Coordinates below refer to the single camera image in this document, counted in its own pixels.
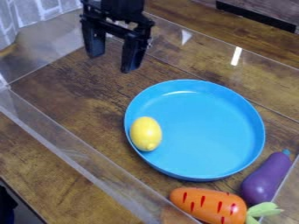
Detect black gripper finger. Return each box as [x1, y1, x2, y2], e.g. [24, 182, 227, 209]
[120, 32, 151, 74]
[81, 20, 107, 58]

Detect clear acrylic enclosure wall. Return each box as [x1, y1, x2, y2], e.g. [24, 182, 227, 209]
[0, 12, 299, 224]

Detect purple toy eggplant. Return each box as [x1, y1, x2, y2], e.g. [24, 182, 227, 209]
[240, 150, 292, 205]

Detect white patterned curtain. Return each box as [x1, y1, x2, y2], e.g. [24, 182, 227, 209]
[0, 0, 81, 51]

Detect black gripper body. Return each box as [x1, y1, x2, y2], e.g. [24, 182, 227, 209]
[80, 0, 155, 40]

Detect yellow toy lemon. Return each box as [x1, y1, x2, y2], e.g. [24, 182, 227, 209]
[129, 116, 163, 151]

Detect orange toy carrot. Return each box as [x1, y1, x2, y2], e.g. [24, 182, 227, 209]
[169, 187, 283, 224]

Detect blue round tray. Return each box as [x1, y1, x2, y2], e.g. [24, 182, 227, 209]
[124, 80, 266, 182]

